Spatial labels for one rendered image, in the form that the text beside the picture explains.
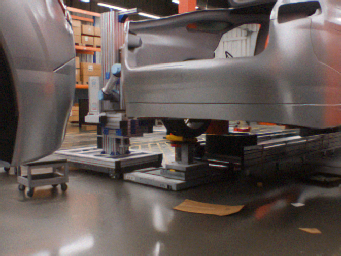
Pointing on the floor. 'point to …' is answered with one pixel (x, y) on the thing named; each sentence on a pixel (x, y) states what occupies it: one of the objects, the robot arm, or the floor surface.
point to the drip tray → (331, 178)
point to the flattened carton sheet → (194, 206)
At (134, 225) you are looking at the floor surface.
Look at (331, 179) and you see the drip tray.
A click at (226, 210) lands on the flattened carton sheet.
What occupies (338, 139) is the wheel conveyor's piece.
